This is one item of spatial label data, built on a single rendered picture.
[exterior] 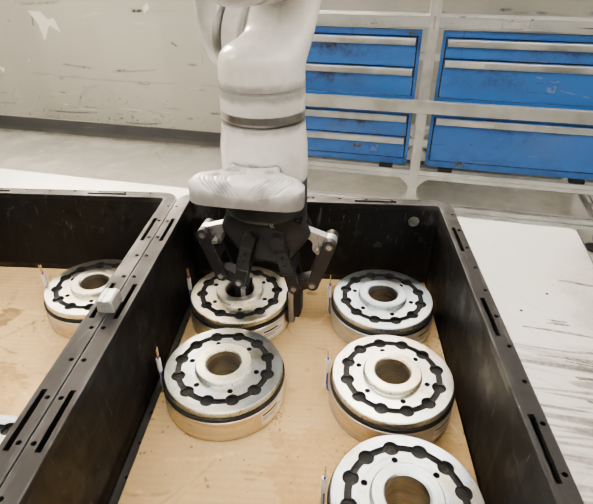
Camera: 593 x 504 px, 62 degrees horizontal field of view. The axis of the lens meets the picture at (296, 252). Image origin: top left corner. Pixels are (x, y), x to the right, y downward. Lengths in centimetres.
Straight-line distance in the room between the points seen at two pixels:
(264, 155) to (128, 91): 326
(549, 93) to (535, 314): 155
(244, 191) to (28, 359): 28
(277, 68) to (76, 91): 351
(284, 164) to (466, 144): 192
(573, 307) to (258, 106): 62
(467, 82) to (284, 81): 186
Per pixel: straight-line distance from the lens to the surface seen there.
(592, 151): 239
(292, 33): 41
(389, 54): 220
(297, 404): 45
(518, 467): 35
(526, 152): 234
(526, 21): 219
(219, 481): 41
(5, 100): 427
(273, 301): 51
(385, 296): 54
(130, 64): 358
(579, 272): 96
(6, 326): 60
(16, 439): 34
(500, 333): 39
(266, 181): 38
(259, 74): 39
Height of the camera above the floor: 117
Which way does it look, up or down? 32 degrees down
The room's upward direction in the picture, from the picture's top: straight up
